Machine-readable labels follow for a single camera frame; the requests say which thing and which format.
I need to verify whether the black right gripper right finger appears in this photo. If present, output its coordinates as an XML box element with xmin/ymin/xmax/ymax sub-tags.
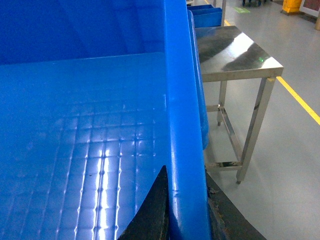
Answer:
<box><xmin>205</xmin><ymin>173</ymin><xmax>266</xmax><ymax>240</ymax></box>

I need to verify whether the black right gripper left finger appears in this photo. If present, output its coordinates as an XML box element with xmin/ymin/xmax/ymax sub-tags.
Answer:
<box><xmin>119</xmin><ymin>165</ymin><xmax>169</xmax><ymax>240</ymax></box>

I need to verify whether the large blue plastic crate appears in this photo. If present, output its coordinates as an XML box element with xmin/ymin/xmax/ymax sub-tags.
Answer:
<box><xmin>0</xmin><ymin>0</ymin><xmax>212</xmax><ymax>240</ymax></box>

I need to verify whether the stainless steel table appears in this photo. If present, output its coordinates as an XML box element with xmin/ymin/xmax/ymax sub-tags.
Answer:
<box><xmin>195</xmin><ymin>26</ymin><xmax>284</xmax><ymax>184</ymax></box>

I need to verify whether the small blue bin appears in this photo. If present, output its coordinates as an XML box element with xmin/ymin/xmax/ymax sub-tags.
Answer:
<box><xmin>187</xmin><ymin>4</ymin><xmax>223</xmax><ymax>28</ymax></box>

